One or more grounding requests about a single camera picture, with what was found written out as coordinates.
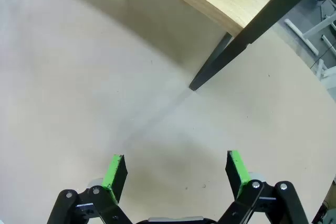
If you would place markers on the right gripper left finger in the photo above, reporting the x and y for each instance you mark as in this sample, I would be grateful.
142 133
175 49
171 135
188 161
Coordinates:
115 179

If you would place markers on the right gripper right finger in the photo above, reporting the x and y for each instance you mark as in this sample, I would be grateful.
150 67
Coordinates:
237 174

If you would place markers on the white table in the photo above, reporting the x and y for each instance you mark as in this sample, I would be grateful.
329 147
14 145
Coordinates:
302 33

